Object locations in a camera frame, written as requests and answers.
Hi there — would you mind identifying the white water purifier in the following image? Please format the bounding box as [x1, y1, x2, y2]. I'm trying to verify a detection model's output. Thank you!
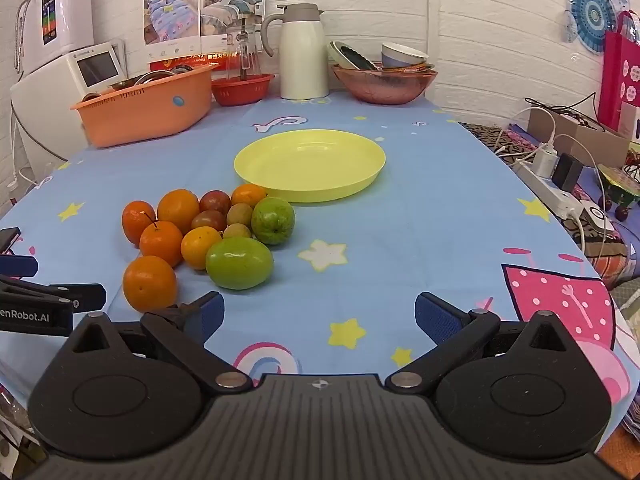
[17, 0, 96, 76]

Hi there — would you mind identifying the white power strip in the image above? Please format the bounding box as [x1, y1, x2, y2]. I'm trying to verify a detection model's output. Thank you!
[515, 160, 583, 221]

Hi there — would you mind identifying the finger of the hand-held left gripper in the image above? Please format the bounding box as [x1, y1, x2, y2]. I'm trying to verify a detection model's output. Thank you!
[0, 275, 107, 314]
[0, 228, 39, 280]

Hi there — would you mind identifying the yellow plastic plate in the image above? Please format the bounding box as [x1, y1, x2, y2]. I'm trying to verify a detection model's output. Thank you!
[233, 129, 387, 204]

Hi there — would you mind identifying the pink glass bowl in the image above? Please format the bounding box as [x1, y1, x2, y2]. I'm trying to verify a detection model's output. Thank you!
[331, 62, 439, 106]

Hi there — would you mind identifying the clear drinking glass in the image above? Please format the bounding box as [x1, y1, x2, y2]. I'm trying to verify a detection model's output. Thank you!
[239, 19, 263, 82]
[225, 27, 246, 82]

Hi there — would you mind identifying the red plastic basket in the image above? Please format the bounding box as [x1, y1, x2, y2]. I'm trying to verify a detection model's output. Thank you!
[211, 73, 276, 107]

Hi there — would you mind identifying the orange plastic basket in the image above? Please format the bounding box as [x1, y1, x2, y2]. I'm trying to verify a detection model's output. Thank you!
[70, 62, 220, 149]

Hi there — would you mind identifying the stainless steel plate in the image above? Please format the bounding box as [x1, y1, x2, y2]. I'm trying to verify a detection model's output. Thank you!
[107, 69, 178, 92]

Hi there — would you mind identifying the red gift bag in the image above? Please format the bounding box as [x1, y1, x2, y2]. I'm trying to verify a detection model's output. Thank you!
[597, 10, 640, 133]

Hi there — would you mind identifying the black cable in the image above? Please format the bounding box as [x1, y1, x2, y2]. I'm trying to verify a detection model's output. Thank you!
[525, 94, 601, 128]

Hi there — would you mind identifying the green jujube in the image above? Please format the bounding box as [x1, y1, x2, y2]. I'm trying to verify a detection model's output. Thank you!
[205, 236, 275, 291]

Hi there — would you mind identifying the blue printed tablecloth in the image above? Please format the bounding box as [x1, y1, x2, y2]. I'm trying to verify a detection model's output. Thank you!
[0, 92, 633, 456]

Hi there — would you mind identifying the patterned cloth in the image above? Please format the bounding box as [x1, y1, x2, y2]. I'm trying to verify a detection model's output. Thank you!
[457, 120, 640, 291]

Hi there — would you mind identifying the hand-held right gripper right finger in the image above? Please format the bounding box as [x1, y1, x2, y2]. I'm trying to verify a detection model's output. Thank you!
[385, 291, 581, 394]

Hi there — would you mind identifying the small orange tangerine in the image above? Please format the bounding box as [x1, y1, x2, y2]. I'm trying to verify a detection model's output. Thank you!
[139, 211, 184, 268]
[121, 200, 157, 247]
[230, 183, 269, 207]

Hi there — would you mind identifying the large orange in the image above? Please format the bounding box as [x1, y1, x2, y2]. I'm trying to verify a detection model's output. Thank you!
[157, 188, 201, 235]
[122, 255, 179, 313]

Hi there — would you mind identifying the small white box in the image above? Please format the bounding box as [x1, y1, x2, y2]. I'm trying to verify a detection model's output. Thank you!
[620, 101, 640, 142]

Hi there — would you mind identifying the yellow-orange tangerine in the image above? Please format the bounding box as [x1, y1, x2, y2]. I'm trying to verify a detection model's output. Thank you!
[180, 226, 223, 271]

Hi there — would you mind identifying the black power adapter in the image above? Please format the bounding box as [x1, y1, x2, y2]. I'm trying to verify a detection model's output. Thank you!
[552, 152, 585, 192]

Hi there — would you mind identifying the wall poster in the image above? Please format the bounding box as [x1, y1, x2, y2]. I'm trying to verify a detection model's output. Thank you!
[143, 0, 268, 73]

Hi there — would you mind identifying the white cable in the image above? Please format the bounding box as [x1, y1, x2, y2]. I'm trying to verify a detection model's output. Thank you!
[555, 134, 608, 261]
[495, 106, 558, 161]

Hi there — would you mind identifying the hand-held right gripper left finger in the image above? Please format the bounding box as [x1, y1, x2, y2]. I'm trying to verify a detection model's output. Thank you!
[62, 291, 253, 395]

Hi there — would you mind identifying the white ceramic dish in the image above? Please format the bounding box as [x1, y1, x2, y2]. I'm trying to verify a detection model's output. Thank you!
[327, 40, 381, 72]

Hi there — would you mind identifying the green apple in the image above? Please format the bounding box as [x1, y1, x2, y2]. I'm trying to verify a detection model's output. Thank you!
[251, 196, 296, 246]

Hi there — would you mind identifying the white blue ceramic bowl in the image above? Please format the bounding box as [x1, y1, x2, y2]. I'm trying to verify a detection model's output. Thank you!
[381, 42, 431, 70]

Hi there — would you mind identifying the white thermos jug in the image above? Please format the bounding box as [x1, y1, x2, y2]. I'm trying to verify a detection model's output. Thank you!
[261, 3, 330, 101]

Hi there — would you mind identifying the blue round wall ornament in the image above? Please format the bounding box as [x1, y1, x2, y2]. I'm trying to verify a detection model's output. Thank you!
[564, 0, 632, 53]

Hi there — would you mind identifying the small red apple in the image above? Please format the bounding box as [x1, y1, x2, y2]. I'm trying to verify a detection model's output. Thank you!
[199, 189, 232, 214]

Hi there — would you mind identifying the white charger plug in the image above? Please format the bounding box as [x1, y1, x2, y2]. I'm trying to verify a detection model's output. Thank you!
[532, 142, 558, 178]

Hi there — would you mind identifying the white appliance with screen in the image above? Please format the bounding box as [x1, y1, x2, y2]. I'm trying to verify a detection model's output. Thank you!
[10, 39, 127, 163]

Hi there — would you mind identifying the cardboard box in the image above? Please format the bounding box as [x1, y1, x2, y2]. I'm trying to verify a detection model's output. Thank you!
[527, 107, 632, 168]

